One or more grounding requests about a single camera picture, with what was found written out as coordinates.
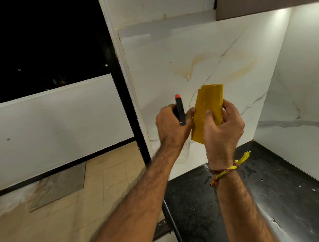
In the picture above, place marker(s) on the person's left hand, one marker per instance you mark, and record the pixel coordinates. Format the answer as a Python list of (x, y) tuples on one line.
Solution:
[(170, 127)]

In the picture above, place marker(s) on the person's right hand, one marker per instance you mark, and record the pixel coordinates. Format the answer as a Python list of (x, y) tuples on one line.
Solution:
[(224, 137)]

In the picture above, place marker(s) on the clear spray bottle black trigger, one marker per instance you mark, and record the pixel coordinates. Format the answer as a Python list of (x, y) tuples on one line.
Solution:
[(180, 112)]

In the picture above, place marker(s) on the yellow cleaning cloth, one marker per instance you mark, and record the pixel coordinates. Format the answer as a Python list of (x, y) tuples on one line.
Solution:
[(209, 99)]

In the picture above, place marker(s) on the person's left forearm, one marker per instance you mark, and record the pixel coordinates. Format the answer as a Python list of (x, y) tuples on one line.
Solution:
[(142, 199)]

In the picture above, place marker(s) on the person's right forearm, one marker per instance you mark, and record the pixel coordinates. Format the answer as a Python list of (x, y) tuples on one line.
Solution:
[(239, 212)]

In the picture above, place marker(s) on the yellow thread wristband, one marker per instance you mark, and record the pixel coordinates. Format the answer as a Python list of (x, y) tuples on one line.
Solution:
[(224, 172)]

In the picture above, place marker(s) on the black stone countertop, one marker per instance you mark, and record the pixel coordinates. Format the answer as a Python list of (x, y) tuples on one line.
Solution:
[(261, 194)]

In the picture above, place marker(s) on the black floor drain grate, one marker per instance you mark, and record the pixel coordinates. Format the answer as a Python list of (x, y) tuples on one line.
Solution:
[(162, 229)]

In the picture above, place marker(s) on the brown upper cabinet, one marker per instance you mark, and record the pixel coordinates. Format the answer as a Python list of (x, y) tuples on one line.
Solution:
[(261, 8)]

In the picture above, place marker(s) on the black door frame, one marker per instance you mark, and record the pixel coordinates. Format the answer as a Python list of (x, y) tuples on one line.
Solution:
[(127, 104)]

